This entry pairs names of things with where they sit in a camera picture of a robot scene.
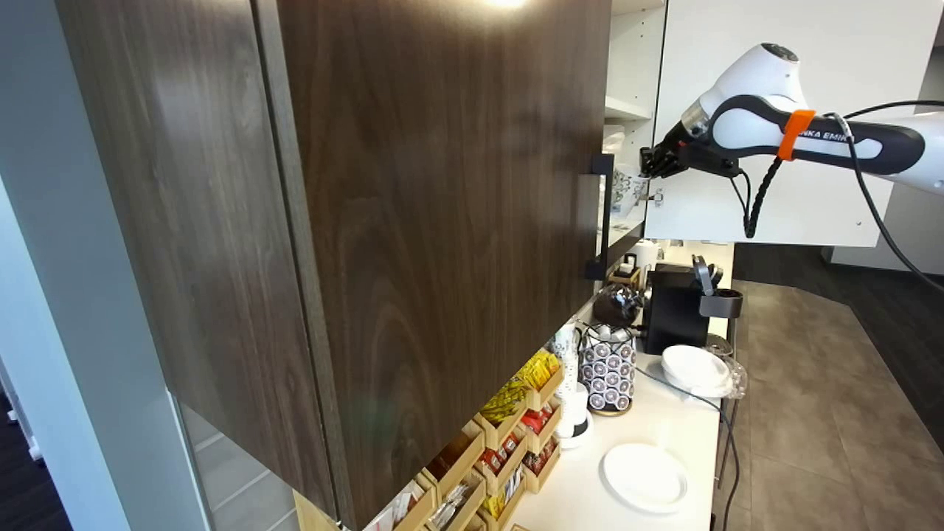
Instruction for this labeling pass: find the white open cabinet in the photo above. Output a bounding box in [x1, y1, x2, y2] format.
[600, 0, 672, 255]

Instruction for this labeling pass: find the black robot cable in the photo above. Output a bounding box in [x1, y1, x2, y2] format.
[734, 96, 944, 301]

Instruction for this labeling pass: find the orange cable strap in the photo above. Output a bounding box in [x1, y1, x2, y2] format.
[774, 106, 820, 165]

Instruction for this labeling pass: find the dark round pot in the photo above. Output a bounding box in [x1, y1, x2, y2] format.
[591, 280, 650, 335]

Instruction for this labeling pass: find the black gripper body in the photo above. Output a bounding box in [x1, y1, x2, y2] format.
[637, 135, 703, 184]

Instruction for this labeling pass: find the wooden snack organizer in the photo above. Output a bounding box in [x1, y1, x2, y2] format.
[361, 349, 569, 531]

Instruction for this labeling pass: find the black coffee machine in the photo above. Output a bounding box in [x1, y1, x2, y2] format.
[641, 255, 746, 358]

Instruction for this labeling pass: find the black cabinet door handle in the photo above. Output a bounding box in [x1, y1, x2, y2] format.
[585, 152, 619, 283]

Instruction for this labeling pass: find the dark brown wood cabinet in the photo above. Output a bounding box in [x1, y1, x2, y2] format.
[53, 0, 616, 531]

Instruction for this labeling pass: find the patterned paper cup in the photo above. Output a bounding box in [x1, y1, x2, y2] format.
[612, 172, 647, 217]

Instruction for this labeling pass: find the white cabinet door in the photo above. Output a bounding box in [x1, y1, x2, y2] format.
[643, 0, 944, 250]

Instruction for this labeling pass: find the white cup lid stack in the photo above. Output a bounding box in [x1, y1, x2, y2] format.
[554, 382, 594, 444]

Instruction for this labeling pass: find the black power cable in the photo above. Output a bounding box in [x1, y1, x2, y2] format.
[635, 360, 749, 531]

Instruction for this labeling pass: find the white paper plate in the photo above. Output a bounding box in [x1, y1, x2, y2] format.
[600, 438, 690, 517]

